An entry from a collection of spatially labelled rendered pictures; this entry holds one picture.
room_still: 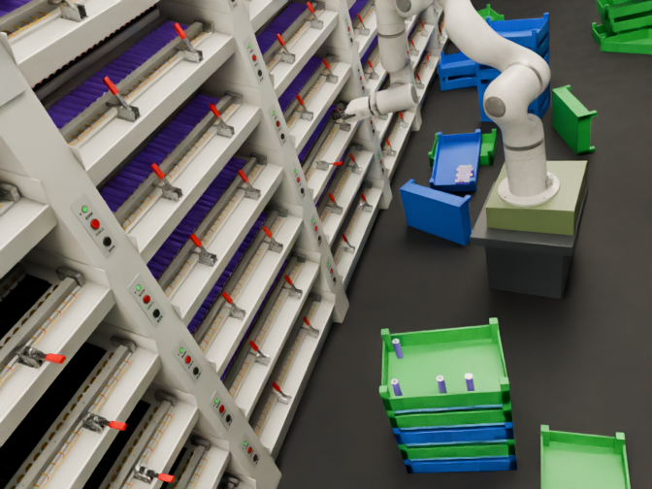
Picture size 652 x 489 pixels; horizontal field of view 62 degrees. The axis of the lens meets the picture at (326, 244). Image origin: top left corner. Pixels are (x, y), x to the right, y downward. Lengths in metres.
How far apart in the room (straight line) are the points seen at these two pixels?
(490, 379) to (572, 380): 0.45
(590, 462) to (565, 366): 0.31
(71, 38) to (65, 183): 0.25
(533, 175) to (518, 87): 0.31
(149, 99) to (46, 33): 0.25
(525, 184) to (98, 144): 1.25
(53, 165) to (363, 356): 1.27
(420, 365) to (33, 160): 1.01
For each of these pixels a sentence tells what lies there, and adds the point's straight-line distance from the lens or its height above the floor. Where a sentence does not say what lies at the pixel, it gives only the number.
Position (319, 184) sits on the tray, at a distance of 1.87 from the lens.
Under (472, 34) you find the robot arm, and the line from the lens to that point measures 1.67.
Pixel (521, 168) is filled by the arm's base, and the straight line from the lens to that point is 1.78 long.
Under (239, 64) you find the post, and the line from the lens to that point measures 1.52.
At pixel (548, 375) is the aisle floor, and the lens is 1.83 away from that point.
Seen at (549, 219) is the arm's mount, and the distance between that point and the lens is 1.82.
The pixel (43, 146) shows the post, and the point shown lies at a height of 1.19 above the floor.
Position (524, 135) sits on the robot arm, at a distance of 1.71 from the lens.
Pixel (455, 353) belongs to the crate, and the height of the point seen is 0.32.
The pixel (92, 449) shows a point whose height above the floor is 0.72.
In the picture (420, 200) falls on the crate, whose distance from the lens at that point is 2.25.
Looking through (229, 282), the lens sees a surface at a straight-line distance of 1.53.
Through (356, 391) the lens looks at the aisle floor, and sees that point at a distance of 1.87.
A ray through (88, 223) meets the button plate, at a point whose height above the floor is 1.04.
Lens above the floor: 1.49
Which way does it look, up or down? 38 degrees down
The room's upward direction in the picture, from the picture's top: 20 degrees counter-clockwise
